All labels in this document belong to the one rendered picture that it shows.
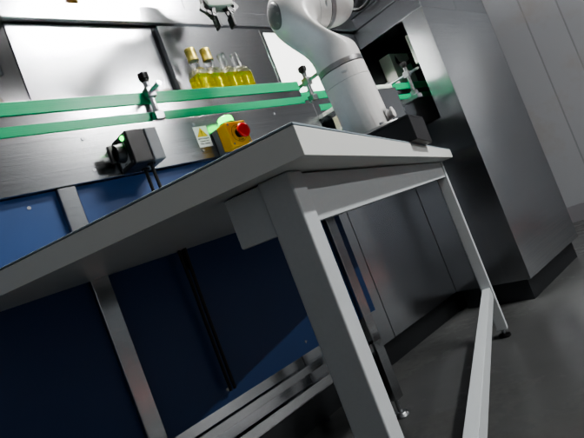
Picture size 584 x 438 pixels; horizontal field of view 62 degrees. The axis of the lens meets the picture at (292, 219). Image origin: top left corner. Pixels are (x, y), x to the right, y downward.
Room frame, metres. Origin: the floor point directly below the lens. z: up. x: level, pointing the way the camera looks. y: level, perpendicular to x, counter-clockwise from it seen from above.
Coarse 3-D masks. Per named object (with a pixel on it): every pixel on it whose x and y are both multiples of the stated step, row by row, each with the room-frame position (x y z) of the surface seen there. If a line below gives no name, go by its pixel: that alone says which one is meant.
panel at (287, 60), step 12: (264, 36) 1.95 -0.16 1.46; (276, 36) 2.00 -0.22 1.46; (276, 48) 1.98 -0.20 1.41; (288, 48) 2.03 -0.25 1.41; (276, 60) 1.96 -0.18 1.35; (288, 60) 2.01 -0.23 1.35; (300, 60) 2.06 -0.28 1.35; (288, 72) 1.99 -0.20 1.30; (312, 72) 2.09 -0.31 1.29; (312, 84) 2.07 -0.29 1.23
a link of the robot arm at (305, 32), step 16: (272, 0) 1.14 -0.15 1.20; (288, 0) 1.12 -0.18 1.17; (304, 0) 1.13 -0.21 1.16; (320, 0) 1.15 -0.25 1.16; (272, 16) 1.15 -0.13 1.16; (288, 16) 1.12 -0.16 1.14; (304, 16) 1.12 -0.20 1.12; (320, 16) 1.16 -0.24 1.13; (288, 32) 1.16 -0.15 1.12; (304, 32) 1.14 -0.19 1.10; (320, 32) 1.14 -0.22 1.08; (304, 48) 1.18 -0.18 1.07; (320, 48) 1.16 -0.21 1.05; (336, 48) 1.15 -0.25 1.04; (352, 48) 1.17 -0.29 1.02; (320, 64) 1.18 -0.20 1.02; (336, 64) 1.16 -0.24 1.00
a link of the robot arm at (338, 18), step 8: (336, 0) 1.17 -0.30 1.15; (344, 0) 1.19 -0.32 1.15; (352, 0) 1.21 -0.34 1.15; (336, 8) 1.18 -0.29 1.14; (344, 8) 1.20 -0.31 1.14; (352, 8) 1.22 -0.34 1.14; (336, 16) 1.20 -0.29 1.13; (344, 16) 1.21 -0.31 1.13; (328, 24) 1.21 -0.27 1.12; (336, 24) 1.23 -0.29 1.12
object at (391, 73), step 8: (408, 40) 2.33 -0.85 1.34; (384, 56) 2.47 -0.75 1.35; (392, 56) 2.46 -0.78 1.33; (400, 56) 2.51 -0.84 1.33; (384, 64) 2.48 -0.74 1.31; (392, 64) 2.45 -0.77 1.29; (408, 64) 2.55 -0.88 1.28; (384, 72) 2.49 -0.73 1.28; (392, 72) 2.46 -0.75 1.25; (400, 72) 2.47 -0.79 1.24; (392, 80) 2.48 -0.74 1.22; (400, 80) 2.45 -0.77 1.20; (416, 80) 2.56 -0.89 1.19
